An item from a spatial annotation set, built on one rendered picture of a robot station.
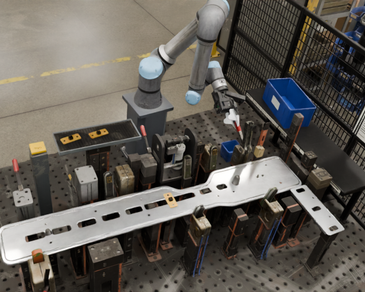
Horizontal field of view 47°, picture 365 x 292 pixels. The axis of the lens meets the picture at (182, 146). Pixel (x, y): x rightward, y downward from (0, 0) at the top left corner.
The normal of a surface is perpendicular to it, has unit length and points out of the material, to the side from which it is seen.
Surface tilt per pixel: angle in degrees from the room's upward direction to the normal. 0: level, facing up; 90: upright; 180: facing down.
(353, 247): 0
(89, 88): 0
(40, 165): 90
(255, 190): 0
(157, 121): 90
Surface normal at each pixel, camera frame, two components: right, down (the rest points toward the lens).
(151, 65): 0.09, -0.66
